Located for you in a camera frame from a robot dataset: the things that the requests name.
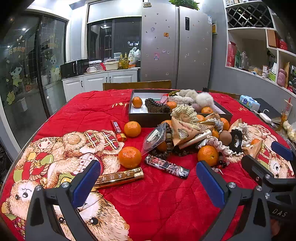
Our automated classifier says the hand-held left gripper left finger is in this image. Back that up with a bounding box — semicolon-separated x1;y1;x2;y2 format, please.
26;159;104;241

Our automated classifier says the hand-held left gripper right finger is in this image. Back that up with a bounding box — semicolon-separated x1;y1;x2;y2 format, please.
196;161;272;241

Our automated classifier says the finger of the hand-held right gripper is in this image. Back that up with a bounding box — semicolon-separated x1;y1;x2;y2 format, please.
241;154;296;200
271;141;296;163

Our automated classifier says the gold metal tube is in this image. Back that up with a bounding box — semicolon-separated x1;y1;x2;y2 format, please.
94;167;145;189

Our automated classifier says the black gift box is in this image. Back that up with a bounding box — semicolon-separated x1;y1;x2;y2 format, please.
128;89;233;128

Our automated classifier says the brown paper cone packet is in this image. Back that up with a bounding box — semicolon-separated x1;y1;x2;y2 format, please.
243;140;264;159
171;116;201;146

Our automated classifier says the black scrunchie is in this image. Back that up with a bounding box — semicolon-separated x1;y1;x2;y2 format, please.
229;129;243;155

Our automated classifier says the white lace scrunchie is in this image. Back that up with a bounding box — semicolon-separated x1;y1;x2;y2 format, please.
203;136;234;160

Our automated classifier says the bubble tea cup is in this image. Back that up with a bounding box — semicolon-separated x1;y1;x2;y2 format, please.
281;97;293;123

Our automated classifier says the cream lace scrunchie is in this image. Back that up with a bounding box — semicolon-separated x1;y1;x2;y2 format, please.
235;123;252;143

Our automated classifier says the black notebook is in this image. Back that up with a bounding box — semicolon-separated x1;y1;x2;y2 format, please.
253;98;289;120

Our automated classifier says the brown egg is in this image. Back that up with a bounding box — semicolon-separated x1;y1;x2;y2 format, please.
218;130;232;146

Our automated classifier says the rolled brown paper packet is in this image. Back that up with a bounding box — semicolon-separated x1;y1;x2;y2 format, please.
178;129;213;150

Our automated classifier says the dark printed lighter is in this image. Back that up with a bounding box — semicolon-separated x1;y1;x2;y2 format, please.
145;154;190;179

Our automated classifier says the red bear printed blanket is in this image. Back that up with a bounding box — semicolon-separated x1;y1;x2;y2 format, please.
0;89;295;241

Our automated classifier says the blue tissue pack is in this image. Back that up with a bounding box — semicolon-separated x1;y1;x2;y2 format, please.
239;95;260;111

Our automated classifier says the red lighter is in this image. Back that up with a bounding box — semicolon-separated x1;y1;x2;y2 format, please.
110;119;127;142

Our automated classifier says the cream crocheted scrunchie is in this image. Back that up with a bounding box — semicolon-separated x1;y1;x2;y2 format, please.
171;104;199;123

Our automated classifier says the pink box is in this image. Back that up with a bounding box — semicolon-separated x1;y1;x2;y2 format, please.
277;68;287;87

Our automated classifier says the clear zip bag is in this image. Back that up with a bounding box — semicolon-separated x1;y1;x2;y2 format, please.
141;122;173;156

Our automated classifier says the wooden chair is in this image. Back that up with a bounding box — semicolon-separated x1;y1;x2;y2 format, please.
208;89;242;100
102;80;172;91

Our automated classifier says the fluffy white headband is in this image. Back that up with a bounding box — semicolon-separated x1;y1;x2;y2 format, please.
177;89;214;109

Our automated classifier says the white sherpa headband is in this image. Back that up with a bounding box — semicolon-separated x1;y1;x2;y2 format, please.
168;96;195;105

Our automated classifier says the dark brown fuzzy hair clip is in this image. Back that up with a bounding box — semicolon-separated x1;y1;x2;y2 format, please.
144;98;171;114

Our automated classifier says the white kitchen cabinet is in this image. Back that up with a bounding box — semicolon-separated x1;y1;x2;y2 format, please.
61;67;141;102

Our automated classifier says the red gift box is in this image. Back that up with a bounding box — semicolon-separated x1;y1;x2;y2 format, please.
227;41;238;67

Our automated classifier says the brown cardboard box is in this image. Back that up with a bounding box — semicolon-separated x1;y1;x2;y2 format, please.
267;30;278;48

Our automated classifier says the black microwave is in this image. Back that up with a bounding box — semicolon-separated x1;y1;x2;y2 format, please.
60;60;89;79

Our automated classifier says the glass sliding door with stickers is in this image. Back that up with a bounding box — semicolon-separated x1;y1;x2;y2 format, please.
0;11;70;151

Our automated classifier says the white plastic basin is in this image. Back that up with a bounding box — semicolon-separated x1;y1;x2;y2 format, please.
103;61;119;70

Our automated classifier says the white plastic bag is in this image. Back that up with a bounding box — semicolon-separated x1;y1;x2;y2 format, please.
128;47;141;65

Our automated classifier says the silver double door fridge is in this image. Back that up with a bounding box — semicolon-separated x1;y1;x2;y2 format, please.
140;2;213;90

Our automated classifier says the green potted plant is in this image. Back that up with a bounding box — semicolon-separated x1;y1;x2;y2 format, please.
168;0;200;11

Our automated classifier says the red bead bracelet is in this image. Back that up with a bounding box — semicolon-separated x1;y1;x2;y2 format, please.
211;160;230;173

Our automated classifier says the white charger with cable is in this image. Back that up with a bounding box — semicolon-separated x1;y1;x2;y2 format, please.
253;110;273;124

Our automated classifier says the dark wooden bead bracelet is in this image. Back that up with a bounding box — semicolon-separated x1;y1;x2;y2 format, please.
151;124;176;160

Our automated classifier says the white wall shelf unit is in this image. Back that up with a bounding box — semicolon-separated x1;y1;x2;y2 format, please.
223;0;296;98

